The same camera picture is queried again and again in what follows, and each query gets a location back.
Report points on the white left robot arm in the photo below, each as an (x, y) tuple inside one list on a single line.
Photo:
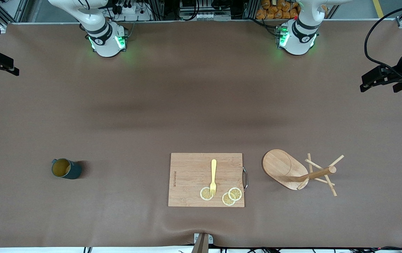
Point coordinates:
[(297, 40)]

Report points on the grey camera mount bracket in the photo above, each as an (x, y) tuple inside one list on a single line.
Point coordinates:
[(200, 246)]

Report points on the dark green cup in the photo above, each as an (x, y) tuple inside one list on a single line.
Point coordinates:
[(74, 171)]

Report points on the brown table mat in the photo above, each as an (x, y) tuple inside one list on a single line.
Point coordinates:
[(116, 123)]

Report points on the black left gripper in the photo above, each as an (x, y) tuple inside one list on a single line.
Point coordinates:
[(400, 72)]

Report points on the pile of orange packets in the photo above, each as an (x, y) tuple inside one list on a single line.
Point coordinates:
[(274, 12)]

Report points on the wooden cutting board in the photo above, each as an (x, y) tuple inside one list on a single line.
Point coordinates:
[(190, 175)]

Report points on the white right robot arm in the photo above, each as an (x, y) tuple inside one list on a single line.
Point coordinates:
[(106, 42)]

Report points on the yellow plastic fork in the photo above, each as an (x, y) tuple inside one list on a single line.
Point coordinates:
[(213, 168)]

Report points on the wooden cup rack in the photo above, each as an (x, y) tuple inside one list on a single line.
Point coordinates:
[(279, 167)]

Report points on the white power strip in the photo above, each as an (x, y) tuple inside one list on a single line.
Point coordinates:
[(130, 10), (204, 15)]

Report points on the lemon slice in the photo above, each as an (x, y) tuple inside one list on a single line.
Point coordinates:
[(204, 195), (226, 201), (235, 194)]

